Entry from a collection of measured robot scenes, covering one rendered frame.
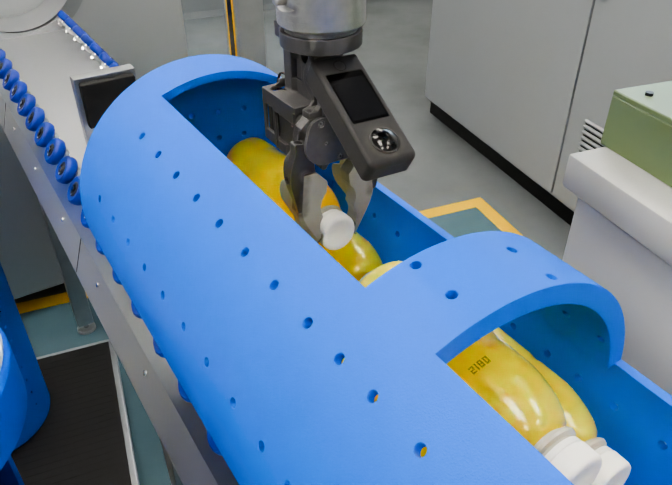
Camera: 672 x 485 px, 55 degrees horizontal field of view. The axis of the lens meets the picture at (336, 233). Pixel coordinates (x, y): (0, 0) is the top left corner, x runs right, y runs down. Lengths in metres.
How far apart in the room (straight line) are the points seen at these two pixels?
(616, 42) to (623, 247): 1.74
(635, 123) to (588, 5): 1.80
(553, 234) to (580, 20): 0.80
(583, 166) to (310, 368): 0.42
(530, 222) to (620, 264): 2.03
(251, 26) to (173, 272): 0.91
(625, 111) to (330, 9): 0.34
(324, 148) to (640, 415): 0.33
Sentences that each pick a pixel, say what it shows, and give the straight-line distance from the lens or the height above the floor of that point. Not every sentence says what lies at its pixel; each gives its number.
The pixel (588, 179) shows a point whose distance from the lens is 0.71.
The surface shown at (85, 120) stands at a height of 1.01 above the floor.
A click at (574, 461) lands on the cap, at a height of 1.16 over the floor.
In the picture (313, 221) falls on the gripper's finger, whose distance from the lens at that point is 0.62.
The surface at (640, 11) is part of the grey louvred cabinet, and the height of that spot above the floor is 0.88.
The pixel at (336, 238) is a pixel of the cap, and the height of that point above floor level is 1.10.
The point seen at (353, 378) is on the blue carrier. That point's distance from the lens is 0.36.
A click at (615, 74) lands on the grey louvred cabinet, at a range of 2.42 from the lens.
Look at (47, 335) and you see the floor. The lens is 2.32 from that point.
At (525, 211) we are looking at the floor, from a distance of 2.81.
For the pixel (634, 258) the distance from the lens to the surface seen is 0.71.
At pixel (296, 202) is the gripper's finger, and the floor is 1.15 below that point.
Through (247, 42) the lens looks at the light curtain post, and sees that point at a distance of 1.37.
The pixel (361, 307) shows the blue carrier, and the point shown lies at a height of 1.22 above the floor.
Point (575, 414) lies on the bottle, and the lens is 0.48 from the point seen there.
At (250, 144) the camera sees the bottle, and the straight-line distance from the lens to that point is 0.75.
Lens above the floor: 1.47
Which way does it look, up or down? 35 degrees down
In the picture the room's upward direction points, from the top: straight up
